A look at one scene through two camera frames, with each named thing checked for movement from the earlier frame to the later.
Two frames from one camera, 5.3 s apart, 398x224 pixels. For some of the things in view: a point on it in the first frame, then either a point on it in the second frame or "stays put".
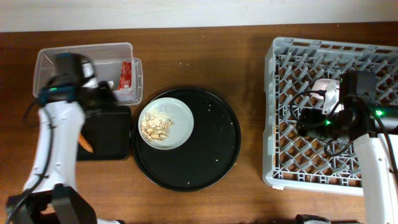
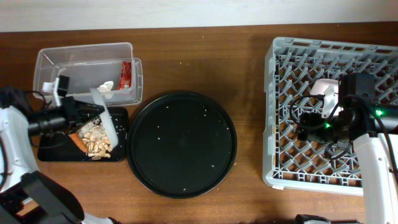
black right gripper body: x=316 y=123 stays put
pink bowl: x=332 y=88 stays put
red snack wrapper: x=125 y=78 stays put
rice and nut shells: x=155 y=124 → x=96 y=140
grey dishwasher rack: x=291 y=161 stays put
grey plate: x=166 y=123 → x=98 y=94
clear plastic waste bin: x=113 y=63 stays put
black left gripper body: x=101 y=96 → x=52 y=124
